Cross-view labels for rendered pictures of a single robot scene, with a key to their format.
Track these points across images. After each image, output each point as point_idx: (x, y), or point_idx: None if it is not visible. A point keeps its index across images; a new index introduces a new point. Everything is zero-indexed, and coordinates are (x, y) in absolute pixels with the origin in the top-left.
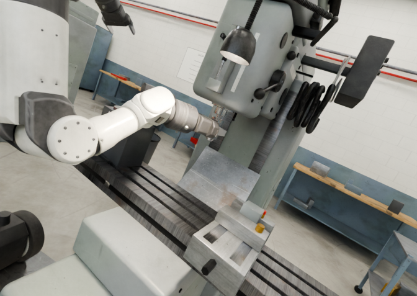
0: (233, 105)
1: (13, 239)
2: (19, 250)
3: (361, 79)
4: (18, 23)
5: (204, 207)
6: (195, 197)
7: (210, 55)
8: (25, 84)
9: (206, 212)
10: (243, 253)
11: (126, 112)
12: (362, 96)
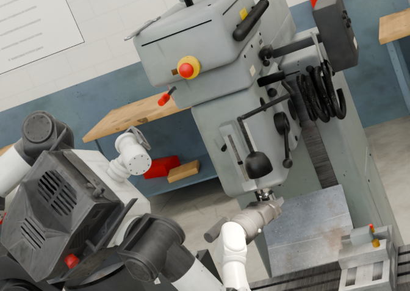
0: (275, 182)
1: None
2: None
3: (340, 50)
4: (196, 277)
5: (323, 269)
6: (306, 269)
7: (219, 163)
8: None
9: (329, 271)
10: (379, 269)
11: (232, 265)
12: (354, 63)
